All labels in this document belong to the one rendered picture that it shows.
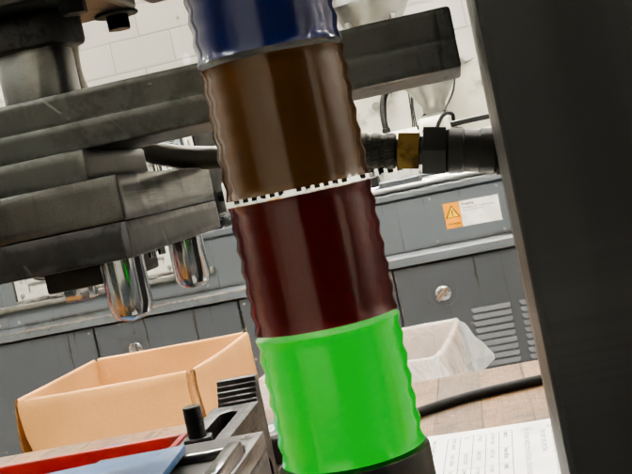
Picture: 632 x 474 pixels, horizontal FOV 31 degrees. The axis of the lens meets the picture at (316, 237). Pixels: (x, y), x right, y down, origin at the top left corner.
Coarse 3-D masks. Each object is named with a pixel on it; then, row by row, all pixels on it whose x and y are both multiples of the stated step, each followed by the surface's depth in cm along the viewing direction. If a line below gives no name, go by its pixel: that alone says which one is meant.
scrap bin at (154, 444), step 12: (120, 444) 84; (132, 444) 84; (144, 444) 84; (156, 444) 83; (168, 444) 83; (60, 456) 84; (72, 456) 84; (84, 456) 84; (96, 456) 84; (108, 456) 84; (120, 456) 84; (0, 468) 85; (12, 468) 85; (24, 468) 85; (36, 468) 85; (48, 468) 85; (60, 468) 84
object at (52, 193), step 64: (0, 64) 55; (64, 64) 55; (192, 64) 51; (384, 64) 50; (448, 64) 50; (0, 128) 52; (64, 128) 52; (128, 128) 52; (192, 128) 53; (0, 192) 52; (64, 192) 49; (128, 192) 50; (192, 192) 61; (0, 256) 49; (64, 256) 49; (128, 256) 48; (192, 256) 63; (128, 320) 51
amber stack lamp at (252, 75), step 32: (224, 64) 28; (256, 64) 28; (288, 64) 28; (320, 64) 28; (224, 96) 28; (256, 96) 28; (288, 96) 28; (320, 96) 28; (352, 96) 29; (224, 128) 28; (256, 128) 28; (288, 128) 28; (320, 128) 28; (352, 128) 29; (224, 160) 29; (256, 160) 28; (288, 160) 28; (320, 160) 28; (352, 160) 28; (256, 192) 28
